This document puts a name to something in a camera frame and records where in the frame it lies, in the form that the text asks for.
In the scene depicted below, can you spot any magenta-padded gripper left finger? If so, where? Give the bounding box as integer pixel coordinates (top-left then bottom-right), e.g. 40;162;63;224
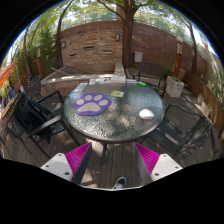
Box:
39;142;94;185

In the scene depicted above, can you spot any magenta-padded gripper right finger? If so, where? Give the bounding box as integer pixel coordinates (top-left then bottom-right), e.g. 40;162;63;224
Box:
132;142;184;186

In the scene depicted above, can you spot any white computer mouse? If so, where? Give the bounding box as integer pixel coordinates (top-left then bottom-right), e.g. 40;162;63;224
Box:
138;108;156;120

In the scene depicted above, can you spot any purple paw-shaped mouse pad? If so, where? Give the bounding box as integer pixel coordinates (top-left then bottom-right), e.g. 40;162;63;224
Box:
72;92;113;117

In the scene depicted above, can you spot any black metal armchair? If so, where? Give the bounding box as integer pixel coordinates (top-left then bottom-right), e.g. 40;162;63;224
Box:
143;104;216;158
3;90;81;158

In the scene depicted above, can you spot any round wooden table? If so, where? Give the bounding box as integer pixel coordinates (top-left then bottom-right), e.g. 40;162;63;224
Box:
0;94;19;120

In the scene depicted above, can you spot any white square planter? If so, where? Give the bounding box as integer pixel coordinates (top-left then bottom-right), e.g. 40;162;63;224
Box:
165;75;185;98

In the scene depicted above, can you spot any black mesh-back chair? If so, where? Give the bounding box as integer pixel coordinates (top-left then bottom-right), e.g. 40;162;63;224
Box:
24;74;43;101

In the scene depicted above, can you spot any brick raised basin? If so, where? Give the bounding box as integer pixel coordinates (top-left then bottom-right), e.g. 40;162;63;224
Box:
39;61;126;98

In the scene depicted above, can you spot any yellow square card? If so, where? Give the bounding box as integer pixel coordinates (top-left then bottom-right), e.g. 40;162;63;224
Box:
110;89;125;98

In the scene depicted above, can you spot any long wooden stick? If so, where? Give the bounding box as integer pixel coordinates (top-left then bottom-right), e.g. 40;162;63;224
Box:
50;67;70;76

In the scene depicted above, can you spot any flat white box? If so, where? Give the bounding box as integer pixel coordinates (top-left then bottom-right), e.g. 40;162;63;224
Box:
110;76;127;84

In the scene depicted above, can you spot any orange parasol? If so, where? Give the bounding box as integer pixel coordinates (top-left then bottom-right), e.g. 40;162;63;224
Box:
0;60;18;89

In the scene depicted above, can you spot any thin leaning tree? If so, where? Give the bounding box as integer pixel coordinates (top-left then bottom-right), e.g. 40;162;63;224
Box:
22;26;34;79

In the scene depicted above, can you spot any slim dark tree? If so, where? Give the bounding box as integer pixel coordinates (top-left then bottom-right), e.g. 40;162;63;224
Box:
185;19;199;76

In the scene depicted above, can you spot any slim curved tree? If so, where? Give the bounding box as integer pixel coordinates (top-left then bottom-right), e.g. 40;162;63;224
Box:
54;0;76;69

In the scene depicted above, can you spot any thick forked tree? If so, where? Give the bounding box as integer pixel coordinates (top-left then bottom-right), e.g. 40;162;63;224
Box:
96;0;158;69

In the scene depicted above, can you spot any wooden lamp post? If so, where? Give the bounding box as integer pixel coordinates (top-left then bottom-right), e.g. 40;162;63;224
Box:
35;42;46;79
173;36;184;78

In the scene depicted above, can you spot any grey wall box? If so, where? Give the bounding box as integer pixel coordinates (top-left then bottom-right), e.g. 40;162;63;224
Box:
134;51;144;63

